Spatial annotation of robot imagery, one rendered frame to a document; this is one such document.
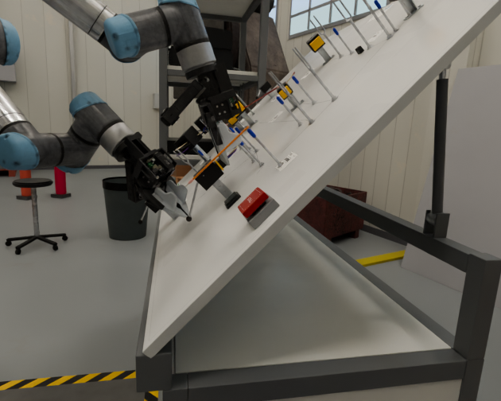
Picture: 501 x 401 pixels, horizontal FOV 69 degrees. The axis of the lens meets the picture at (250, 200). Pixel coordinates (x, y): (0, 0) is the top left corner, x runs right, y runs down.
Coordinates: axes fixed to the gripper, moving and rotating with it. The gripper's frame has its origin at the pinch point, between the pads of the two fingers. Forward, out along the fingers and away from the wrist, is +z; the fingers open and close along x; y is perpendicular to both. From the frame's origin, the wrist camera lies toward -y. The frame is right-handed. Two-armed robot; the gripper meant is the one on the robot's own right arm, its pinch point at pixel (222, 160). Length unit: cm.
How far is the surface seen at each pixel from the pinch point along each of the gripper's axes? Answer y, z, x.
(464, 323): 31, 41, -29
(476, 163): 206, 98, 171
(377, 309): 22, 45, -11
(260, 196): 1.6, 3.4, -28.0
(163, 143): -16, -3, 91
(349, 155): 16.0, 1.4, -31.4
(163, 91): -8, -24, 91
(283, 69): 132, -24, 361
